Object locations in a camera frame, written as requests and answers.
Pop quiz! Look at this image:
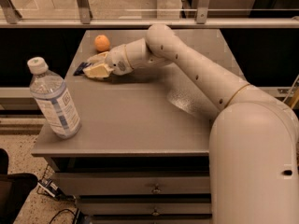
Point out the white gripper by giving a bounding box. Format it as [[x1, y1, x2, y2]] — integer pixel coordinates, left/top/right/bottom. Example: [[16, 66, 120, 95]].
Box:
[[83, 45, 133, 78]]

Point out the blue rxbar blueberry wrapper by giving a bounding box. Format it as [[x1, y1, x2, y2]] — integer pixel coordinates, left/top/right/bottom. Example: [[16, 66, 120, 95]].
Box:
[[73, 62, 92, 76]]

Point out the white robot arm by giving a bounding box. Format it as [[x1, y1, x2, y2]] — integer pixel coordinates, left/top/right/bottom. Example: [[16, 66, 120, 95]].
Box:
[[84, 24, 299, 224]]

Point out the orange fruit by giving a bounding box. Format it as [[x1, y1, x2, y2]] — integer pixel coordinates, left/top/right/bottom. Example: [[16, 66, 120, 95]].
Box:
[[94, 35, 110, 52]]

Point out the clear plastic water bottle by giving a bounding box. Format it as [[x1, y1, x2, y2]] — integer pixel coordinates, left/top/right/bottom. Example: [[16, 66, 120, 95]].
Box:
[[27, 57, 80, 139]]

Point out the metal railing with glass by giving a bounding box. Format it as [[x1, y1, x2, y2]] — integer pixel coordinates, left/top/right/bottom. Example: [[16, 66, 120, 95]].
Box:
[[0, 0, 299, 28]]

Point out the grey drawer cabinet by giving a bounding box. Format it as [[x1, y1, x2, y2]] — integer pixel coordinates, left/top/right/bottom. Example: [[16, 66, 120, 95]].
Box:
[[31, 28, 247, 224]]

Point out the top grey drawer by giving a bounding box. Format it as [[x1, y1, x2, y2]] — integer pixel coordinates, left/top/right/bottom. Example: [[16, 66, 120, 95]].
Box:
[[51, 172, 210, 196]]

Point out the grey drawer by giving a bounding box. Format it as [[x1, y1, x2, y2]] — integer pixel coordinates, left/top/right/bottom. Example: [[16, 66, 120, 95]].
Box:
[[51, 172, 210, 196], [76, 198, 211, 216]]

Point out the black chair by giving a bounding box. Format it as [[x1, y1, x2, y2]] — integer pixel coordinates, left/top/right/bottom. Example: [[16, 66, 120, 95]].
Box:
[[0, 148, 37, 224]]

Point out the black floor cable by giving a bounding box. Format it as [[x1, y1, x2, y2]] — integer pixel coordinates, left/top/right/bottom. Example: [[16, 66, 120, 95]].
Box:
[[48, 208, 82, 224]]

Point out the yellow frame stand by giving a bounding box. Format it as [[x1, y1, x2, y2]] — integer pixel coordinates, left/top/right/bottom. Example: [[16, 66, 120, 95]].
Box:
[[289, 88, 299, 109]]

